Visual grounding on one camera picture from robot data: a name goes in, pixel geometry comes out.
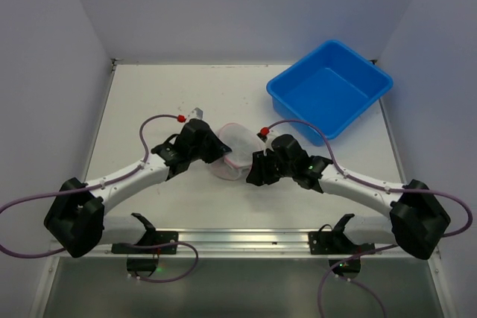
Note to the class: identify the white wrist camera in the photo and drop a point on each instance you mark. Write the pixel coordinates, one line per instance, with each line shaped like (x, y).
(267, 141)
(196, 113)

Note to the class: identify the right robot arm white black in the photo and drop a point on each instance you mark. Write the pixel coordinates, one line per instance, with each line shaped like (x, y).
(407, 216)

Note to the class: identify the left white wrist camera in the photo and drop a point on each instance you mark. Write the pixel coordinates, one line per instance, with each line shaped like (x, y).
(196, 113)

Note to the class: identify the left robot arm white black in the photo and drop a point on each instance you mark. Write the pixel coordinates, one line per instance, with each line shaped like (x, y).
(79, 216)

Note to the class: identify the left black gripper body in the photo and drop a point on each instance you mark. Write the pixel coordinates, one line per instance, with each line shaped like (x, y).
(210, 143)

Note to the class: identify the white mesh laundry bag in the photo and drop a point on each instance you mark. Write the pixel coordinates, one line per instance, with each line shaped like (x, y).
(243, 143)

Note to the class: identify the blue plastic tub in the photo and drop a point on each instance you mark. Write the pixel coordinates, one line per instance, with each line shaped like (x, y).
(329, 88)

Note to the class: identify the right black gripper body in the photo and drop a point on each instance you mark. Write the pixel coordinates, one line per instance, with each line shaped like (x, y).
(258, 166)

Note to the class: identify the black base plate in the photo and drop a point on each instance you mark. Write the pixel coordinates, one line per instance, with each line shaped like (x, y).
(164, 241)
(321, 241)

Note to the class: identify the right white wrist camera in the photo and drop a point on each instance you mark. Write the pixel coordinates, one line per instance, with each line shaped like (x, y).
(267, 141)

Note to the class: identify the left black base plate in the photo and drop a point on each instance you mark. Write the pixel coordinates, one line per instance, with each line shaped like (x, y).
(164, 241)

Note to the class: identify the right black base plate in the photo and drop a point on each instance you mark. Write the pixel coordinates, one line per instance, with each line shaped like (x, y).
(321, 241)

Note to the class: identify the aluminium mounting rail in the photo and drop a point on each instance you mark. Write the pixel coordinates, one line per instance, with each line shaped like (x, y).
(224, 240)

